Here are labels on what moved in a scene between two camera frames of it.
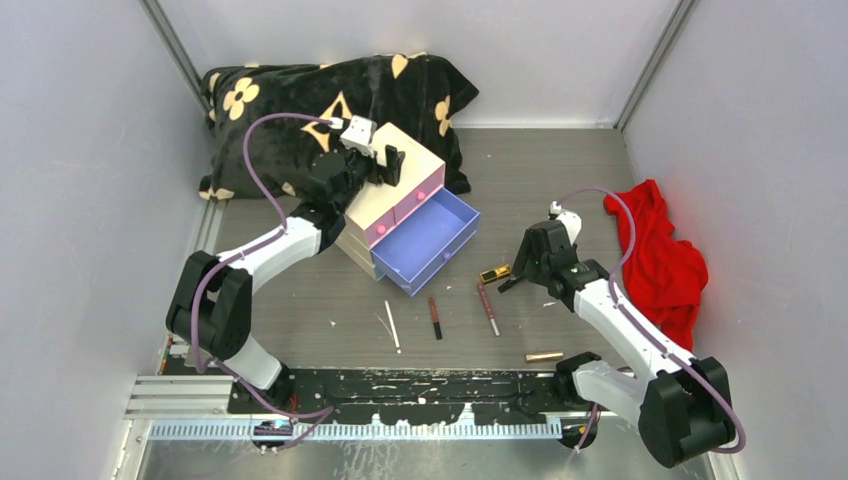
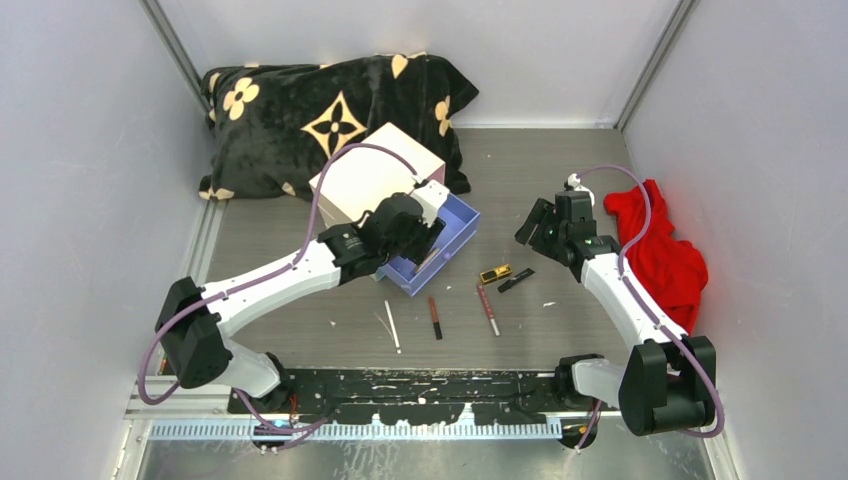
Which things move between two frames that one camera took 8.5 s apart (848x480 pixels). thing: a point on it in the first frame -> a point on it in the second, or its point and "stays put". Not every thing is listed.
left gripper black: (378, 176) -> (427, 236)
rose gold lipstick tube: (546, 356) -> (427, 260)
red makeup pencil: (488, 309) stays put
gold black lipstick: (492, 274) stays put
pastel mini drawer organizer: (401, 234) stays put
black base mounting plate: (403, 396) stays put
